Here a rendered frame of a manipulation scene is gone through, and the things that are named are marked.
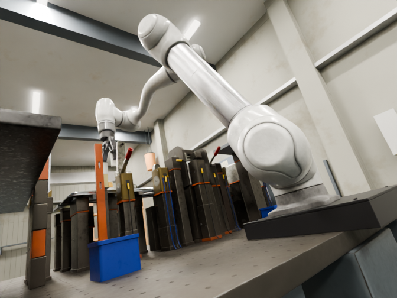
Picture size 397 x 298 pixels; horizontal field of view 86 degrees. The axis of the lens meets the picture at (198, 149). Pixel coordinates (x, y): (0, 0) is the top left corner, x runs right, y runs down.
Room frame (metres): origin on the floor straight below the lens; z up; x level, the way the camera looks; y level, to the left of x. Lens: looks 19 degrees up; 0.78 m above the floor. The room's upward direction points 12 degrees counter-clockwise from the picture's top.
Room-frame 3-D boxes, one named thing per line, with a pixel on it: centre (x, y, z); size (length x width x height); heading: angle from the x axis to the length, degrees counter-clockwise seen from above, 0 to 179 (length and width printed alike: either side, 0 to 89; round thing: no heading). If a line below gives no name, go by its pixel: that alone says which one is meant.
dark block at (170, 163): (1.07, 0.15, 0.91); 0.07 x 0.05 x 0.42; 44
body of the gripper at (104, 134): (1.05, 0.47, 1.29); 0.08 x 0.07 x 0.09; 44
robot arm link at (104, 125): (1.05, 0.47, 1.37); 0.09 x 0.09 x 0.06
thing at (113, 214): (1.04, 0.48, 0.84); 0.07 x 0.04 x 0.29; 134
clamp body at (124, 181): (0.92, 0.35, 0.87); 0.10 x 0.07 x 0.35; 44
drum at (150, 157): (6.96, 1.69, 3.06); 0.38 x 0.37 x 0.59; 38
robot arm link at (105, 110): (1.06, 0.47, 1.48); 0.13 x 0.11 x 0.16; 154
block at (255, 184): (1.30, -0.26, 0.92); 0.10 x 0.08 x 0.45; 134
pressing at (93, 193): (1.40, 0.13, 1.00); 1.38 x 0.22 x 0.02; 134
